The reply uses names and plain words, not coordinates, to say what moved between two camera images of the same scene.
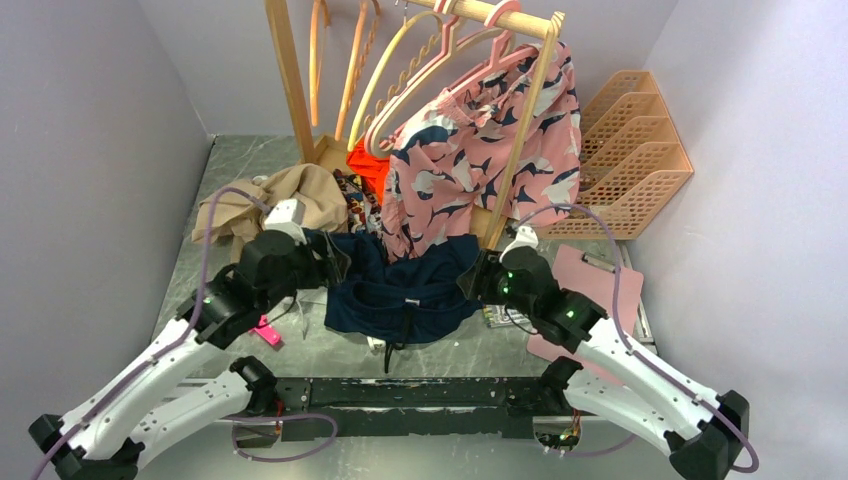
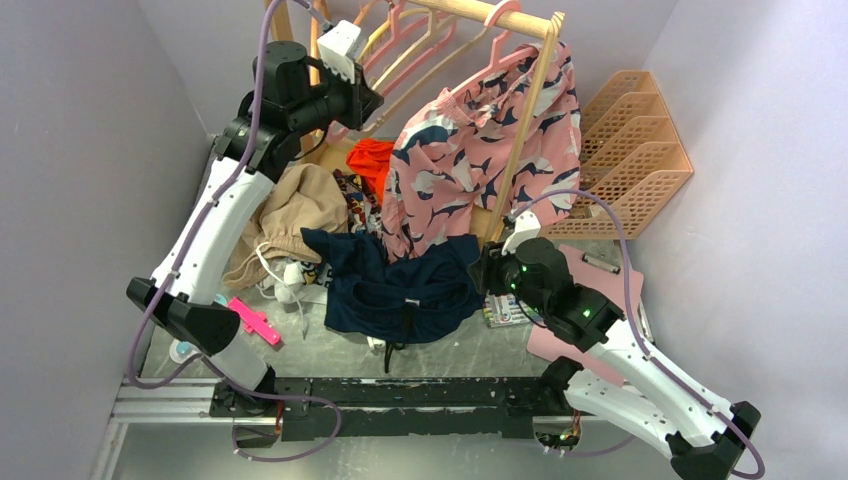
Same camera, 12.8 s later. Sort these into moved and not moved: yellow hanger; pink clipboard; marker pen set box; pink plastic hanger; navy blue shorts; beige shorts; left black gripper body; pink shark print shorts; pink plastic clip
Moved: yellow hanger; left black gripper body; pink plastic hanger
Not moved: navy blue shorts; pink plastic clip; pink shark print shorts; pink clipboard; beige shorts; marker pen set box
